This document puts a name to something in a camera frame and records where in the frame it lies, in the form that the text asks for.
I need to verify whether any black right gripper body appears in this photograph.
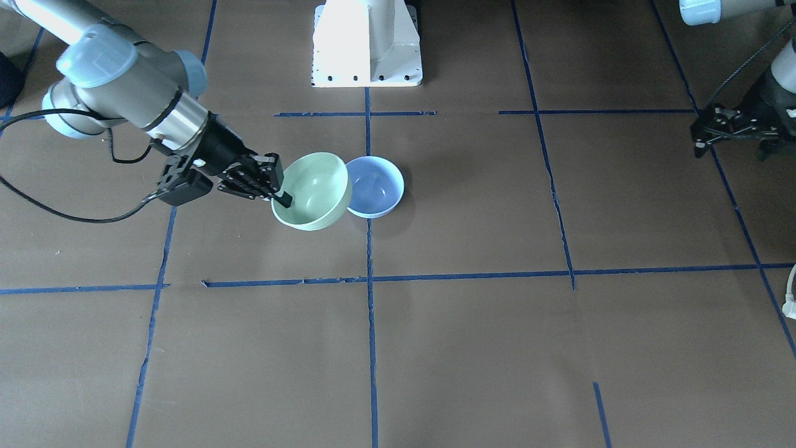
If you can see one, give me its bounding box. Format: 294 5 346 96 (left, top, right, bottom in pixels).
187 113 259 187

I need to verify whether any green bowl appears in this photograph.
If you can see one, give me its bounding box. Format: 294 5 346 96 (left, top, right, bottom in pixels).
271 152 353 231

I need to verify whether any blue bowl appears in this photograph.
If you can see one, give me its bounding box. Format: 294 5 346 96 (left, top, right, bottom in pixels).
346 156 405 219

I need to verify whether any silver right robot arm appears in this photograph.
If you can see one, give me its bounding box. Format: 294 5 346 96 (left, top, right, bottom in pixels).
2 1 293 207

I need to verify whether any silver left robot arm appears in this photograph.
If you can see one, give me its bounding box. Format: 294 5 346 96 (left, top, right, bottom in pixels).
674 1 794 110

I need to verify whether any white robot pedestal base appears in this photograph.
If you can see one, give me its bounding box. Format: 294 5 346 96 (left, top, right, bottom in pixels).
310 1 423 88

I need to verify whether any black camera cable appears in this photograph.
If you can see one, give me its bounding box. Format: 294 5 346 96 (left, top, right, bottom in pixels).
0 108 169 224

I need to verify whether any white plug cable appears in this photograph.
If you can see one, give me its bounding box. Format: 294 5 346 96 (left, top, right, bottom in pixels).
783 264 796 320

